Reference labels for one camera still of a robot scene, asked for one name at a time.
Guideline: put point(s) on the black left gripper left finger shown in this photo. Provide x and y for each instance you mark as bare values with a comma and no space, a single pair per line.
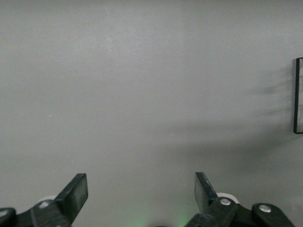
71,198

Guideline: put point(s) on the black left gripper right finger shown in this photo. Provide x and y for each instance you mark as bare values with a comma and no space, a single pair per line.
203,196

